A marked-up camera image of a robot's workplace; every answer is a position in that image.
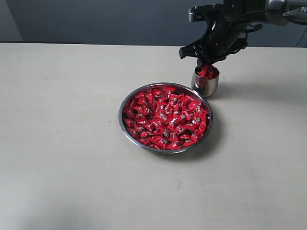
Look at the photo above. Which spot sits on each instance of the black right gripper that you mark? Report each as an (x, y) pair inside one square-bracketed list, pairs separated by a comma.
[(219, 41)]

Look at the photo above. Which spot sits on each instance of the stainless steel cup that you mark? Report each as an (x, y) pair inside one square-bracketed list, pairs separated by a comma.
[(205, 80)]

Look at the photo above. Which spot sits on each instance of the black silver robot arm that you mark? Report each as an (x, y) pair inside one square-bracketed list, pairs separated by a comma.
[(259, 12)]

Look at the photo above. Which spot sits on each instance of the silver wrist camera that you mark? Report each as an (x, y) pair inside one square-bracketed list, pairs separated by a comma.
[(207, 13)]

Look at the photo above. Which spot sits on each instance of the steel bowl of candies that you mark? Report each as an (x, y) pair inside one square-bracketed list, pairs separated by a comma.
[(165, 118)]

